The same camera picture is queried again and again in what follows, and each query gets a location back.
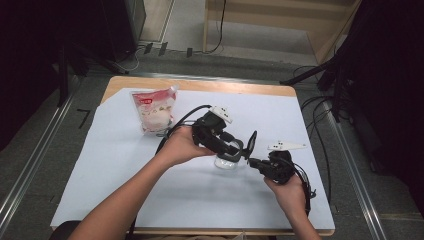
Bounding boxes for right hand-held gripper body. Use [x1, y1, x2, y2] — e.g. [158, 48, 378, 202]
[264, 140, 307, 185]

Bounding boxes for white table cover sheet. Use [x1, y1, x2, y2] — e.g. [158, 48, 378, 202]
[50, 87, 335, 231]

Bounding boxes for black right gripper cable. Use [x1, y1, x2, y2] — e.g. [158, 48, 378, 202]
[292, 162, 317, 216]

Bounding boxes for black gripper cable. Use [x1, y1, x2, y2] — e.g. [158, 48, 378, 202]
[292, 162, 317, 216]
[126, 104, 213, 240]

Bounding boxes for black hanging cable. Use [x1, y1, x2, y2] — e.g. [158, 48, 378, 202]
[196, 0, 228, 55]

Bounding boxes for person's left hand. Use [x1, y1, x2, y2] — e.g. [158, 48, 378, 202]
[159, 125, 216, 168]

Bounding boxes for metal floor rail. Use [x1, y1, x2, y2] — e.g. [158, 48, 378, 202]
[328, 111, 389, 240]
[0, 93, 78, 231]
[89, 70, 283, 85]

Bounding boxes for black stand leg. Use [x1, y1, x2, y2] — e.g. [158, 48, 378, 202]
[279, 56, 341, 87]
[57, 42, 129, 108]

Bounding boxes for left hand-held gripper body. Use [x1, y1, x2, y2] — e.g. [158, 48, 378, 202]
[191, 105, 234, 155]

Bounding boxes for black cabinet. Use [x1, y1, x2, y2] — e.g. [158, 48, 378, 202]
[99, 0, 148, 62]

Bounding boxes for black floor cables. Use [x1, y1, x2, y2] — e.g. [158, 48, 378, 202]
[293, 64, 354, 204]

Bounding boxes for dark curtain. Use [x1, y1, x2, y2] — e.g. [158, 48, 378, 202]
[333, 0, 424, 214]
[0, 0, 104, 151]

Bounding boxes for clear bag of buns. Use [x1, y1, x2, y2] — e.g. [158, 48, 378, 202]
[129, 84, 179, 136]

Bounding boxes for light wooden shelf frame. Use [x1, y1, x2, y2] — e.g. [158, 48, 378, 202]
[202, 0, 364, 65]

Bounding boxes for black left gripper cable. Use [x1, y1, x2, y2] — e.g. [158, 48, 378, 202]
[126, 104, 213, 240]

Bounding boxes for person's right hand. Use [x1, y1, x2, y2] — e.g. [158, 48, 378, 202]
[263, 174, 308, 218]

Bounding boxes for clear jar with black flip lid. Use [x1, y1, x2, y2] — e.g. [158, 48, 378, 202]
[213, 130, 258, 170]

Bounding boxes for white floor cable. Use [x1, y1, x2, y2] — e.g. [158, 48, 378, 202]
[114, 45, 143, 74]

